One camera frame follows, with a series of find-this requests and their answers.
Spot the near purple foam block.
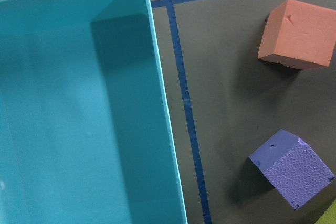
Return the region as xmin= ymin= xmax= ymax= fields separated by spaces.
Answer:
xmin=249 ymin=129 xmax=335 ymax=210

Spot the yellow foam block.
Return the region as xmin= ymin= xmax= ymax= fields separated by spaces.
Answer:
xmin=315 ymin=200 xmax=336 ymax=224

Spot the teal plastic bin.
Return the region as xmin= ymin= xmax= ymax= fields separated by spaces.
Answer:
xmin=1 ymin=0 xmax=187 ymax=223

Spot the near orange foam block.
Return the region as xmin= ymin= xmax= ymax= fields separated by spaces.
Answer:
xmin=257 ymin=0 xmax=335 ymax=70

